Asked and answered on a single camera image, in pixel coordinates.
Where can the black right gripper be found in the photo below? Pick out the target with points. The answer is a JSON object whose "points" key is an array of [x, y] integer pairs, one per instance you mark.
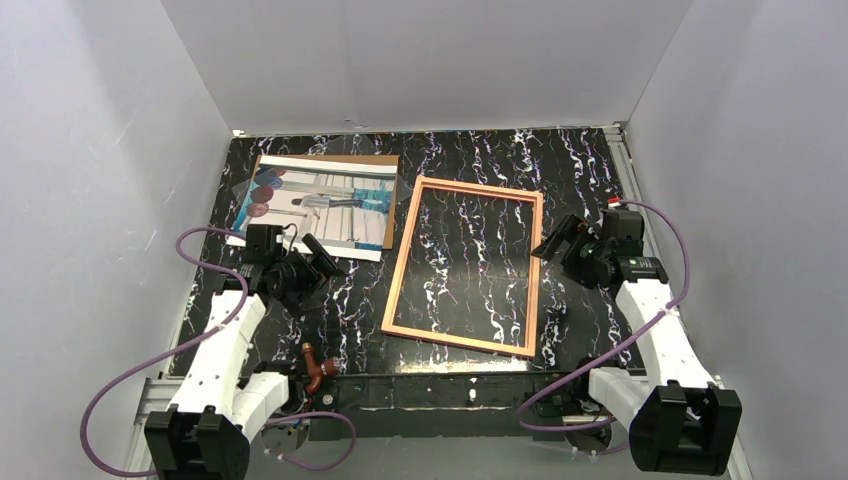
{"points": [[573, 244]]}

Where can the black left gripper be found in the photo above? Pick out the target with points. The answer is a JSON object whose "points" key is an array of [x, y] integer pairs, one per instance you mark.
{"points": [[309, 271]]}

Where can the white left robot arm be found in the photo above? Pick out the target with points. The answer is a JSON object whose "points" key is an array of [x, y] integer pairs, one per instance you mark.
{"points": [[206, 430]]}

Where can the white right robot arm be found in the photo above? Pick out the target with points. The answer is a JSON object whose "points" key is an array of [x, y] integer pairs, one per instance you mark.
{"points": [[678, 420]]}

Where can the printed photo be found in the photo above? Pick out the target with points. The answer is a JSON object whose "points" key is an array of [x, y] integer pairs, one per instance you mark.
{"points": [[331, 206]]}

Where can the copper pipe fitting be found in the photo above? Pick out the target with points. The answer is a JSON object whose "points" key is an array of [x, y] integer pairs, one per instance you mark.
{"points": [[316, 371]]}

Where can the brown backing board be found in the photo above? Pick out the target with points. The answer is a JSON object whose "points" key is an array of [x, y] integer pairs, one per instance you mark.
{"points": [[391, 199]]}

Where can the aluminium right side rail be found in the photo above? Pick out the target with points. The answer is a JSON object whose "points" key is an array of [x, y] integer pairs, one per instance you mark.
{"points": [[623, 162]]}

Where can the aluminium rail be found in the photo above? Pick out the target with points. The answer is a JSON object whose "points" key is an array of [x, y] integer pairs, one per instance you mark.
{"points": [[422, 405], [623, 162]]}

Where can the aluminium front rail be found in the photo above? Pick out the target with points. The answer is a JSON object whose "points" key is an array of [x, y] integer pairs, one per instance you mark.
{"points": [[422, 405]]}

